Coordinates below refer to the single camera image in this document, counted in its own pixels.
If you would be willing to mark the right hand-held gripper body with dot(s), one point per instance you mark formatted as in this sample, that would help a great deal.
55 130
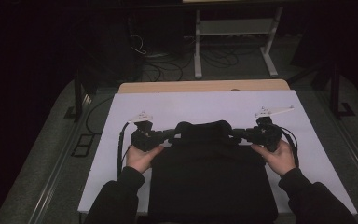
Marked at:
265 134

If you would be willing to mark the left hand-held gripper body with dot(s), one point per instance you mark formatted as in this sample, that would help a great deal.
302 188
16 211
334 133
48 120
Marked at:
145 138

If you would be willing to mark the black tank top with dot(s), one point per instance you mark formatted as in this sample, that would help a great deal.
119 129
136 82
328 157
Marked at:
211 180

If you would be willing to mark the person's left hand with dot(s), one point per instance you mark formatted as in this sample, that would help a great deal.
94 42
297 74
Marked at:
141 158

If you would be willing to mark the person's right hand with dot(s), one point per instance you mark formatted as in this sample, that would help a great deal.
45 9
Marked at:
279 160

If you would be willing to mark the black metal stand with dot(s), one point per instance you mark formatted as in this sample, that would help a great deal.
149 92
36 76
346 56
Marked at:
79 93
335 93

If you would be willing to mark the metal floor rail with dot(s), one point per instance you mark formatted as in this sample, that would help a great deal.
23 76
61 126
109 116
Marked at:
351 149
59 174

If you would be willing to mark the white metal desk frame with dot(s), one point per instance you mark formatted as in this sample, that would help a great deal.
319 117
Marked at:
234 27

